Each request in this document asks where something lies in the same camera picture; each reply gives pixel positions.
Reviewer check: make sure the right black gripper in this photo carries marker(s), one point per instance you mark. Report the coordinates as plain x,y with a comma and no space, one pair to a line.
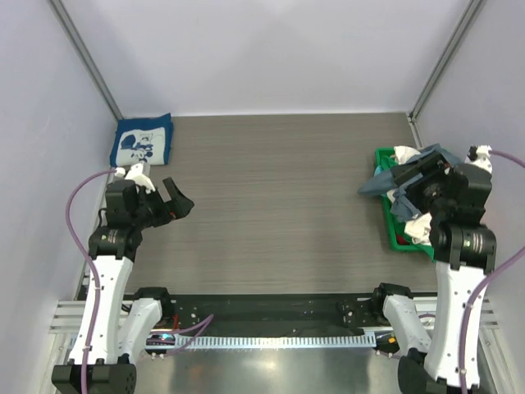
432,166

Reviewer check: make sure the right aluminium frame post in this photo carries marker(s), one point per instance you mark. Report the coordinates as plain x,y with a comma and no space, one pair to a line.
466,21

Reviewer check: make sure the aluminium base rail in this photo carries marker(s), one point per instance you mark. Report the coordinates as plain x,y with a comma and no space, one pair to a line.
67,317

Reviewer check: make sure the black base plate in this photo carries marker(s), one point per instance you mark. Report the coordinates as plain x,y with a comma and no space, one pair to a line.
281,315

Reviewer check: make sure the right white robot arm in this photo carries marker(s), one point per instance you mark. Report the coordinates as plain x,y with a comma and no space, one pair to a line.
444,361

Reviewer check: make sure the left aluminium frame post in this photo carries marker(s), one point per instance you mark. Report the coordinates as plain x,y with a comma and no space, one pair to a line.
72,33

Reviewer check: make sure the slotted cable duct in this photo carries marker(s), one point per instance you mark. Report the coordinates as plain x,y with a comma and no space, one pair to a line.
367,340

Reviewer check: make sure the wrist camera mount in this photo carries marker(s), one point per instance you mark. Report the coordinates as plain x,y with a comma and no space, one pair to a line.
480,156
137,173

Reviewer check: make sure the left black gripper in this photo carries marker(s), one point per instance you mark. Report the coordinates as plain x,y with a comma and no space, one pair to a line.
177,208

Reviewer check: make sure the folded blue printed t shirt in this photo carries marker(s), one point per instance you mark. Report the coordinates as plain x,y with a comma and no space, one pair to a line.
142,140

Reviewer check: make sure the white t shirt in bin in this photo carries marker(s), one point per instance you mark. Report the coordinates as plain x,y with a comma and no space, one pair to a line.
418,229

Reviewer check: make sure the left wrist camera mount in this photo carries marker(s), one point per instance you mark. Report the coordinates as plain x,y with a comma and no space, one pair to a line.
137,173

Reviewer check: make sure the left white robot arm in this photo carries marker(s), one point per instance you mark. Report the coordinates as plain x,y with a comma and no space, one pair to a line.
104,356

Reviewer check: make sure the green plastic bin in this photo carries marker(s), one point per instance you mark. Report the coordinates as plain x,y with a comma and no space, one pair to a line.
399,242

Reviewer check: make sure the aluminium frame post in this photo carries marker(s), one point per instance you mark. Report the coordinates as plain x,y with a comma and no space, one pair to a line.
466,21
72,33

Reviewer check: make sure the grey-blue t shirt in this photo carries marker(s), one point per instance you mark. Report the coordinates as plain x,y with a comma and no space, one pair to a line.
405,205

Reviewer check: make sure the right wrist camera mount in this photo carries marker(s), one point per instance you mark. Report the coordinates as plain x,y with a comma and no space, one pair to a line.
480,156

